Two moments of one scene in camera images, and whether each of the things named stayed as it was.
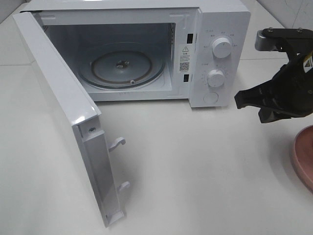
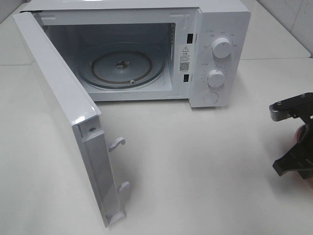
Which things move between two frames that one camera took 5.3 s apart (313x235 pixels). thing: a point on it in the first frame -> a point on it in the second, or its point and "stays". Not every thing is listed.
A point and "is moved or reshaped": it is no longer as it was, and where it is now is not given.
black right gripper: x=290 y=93 -> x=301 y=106
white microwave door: x=76 y=100 stays
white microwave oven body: x=194 y=51 stays
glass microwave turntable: x=121 y=66 stays
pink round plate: x=303 y=154 is moved or reshaped
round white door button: x=211 y=98 stays
